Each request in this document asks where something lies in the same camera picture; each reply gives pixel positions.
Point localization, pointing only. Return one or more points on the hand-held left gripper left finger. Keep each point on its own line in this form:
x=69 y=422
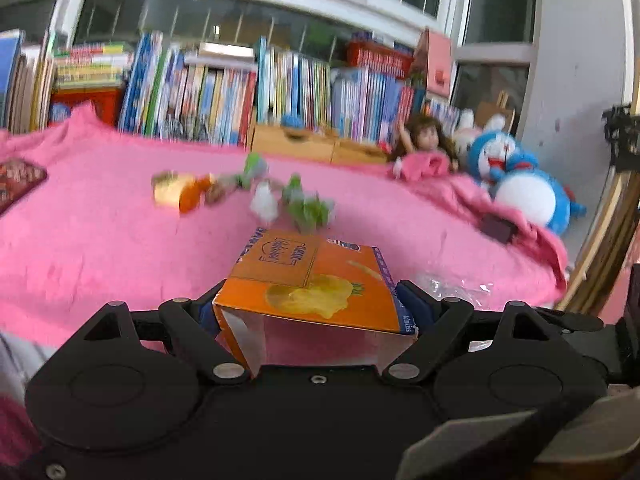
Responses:
x=207 y=317

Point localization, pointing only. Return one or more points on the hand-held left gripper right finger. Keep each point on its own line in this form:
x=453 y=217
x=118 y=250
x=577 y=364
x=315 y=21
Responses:
x=422 y=307

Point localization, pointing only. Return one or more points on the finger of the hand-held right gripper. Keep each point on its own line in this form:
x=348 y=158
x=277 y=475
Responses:
x=632 y=290
x=570 y=320

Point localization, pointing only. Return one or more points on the clear plastic wrapper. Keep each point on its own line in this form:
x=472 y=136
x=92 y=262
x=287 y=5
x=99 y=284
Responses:
x=460 y=290

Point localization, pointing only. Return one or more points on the orange cardboard box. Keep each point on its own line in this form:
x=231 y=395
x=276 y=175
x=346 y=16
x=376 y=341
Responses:
x=320 y=280

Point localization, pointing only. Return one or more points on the white tissue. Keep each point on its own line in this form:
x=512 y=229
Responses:
x=263 y=202

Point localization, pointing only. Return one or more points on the gold foil wrapper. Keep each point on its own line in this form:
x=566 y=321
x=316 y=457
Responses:
x=167 y=192

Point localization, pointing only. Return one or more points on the green white printed wrapper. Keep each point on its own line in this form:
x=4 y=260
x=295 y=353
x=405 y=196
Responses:
x=245 y=172

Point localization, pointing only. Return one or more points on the green and white wrappers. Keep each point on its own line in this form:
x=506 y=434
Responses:
x=307 y=205

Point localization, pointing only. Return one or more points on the small dark box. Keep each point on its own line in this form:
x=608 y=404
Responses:
x=499 y=229

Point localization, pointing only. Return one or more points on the orange wrapper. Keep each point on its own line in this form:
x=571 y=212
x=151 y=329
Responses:
x=195 y=195

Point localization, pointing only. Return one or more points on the pink blanket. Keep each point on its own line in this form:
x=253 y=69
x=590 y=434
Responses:
x=100 y=250

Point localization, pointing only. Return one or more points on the blue white cat plush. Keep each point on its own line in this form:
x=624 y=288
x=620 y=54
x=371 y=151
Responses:
x=530 y=195

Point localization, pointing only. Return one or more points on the black metal stand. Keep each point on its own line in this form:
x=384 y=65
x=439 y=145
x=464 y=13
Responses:
x=622 y=135

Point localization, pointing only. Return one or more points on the brown-haired doll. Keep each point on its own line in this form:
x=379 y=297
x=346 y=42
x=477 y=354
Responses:
x=425 y=145

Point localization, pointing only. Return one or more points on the white rabbit plush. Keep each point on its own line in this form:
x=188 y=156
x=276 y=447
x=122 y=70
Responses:
x=472 y=132

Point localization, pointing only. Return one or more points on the wooden drawer box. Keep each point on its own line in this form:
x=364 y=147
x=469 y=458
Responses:
x=295 y=145

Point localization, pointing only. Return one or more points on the small wooden easel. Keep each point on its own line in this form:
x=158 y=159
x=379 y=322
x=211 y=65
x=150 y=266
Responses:
x=495 y=112

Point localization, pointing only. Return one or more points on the row of colourful books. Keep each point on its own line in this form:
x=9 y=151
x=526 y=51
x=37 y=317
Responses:
x=190 y=100
x=360 y=105

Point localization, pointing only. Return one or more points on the small blue toy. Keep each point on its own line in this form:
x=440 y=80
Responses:
x=291 y=121

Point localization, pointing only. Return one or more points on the person's left leg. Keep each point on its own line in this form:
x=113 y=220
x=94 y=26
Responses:
x=15 y=430

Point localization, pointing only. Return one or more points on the red storage box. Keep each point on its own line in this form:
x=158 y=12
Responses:
x=85 y=105

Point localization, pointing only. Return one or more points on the pink toy house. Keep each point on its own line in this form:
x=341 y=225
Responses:
x=435 y=62

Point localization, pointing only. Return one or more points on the red plastic basket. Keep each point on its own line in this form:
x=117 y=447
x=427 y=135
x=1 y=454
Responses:
x=380 y=60

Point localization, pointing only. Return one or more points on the stack of flat books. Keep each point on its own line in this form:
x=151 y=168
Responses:
x=90 y=65

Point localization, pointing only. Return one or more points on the row of large books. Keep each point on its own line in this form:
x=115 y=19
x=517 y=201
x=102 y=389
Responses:
x=25 y=85

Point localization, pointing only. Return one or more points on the wooden frame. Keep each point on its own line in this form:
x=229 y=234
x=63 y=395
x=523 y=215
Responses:
x=600 y=245

